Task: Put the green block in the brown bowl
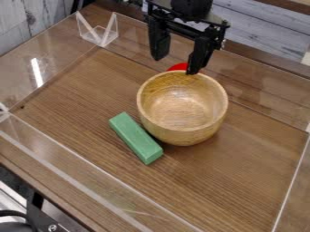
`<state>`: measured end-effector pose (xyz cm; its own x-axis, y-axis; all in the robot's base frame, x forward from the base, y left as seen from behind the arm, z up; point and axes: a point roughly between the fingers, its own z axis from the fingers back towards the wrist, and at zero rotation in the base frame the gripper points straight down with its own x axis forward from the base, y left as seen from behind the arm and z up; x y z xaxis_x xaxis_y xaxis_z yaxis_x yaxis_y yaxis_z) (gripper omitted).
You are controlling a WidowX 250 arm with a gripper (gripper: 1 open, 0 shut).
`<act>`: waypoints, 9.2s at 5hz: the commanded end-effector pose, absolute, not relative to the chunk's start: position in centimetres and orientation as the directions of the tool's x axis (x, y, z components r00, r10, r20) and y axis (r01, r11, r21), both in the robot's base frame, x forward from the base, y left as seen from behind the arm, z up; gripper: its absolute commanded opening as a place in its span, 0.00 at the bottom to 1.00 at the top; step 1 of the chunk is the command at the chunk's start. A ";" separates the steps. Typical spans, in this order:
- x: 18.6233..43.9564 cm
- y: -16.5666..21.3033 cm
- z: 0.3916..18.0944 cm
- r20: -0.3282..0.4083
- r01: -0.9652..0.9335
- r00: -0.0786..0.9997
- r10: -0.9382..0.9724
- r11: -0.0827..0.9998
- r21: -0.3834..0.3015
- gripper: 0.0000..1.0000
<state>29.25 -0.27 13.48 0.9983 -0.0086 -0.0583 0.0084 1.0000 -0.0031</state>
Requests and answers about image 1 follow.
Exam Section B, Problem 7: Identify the clear acrylic tray wall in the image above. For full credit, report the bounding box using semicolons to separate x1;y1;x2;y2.
0;6;310;232

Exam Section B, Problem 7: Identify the black cable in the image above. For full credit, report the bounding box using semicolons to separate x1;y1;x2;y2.
0;209;29;225

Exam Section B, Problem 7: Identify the black metal table leg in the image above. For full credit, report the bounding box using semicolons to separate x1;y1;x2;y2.
26;192;69;232

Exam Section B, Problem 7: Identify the green rectangular block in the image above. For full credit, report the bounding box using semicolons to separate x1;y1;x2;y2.
109;112;162;165

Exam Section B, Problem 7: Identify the red plush toy with leaf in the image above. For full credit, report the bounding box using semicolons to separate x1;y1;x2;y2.
168;63;186;71

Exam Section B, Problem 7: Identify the brown wooden bowl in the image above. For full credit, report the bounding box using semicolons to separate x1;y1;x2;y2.
136;71;228;146

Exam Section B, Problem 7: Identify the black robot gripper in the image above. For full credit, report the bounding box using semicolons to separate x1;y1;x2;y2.
144;0;229;75

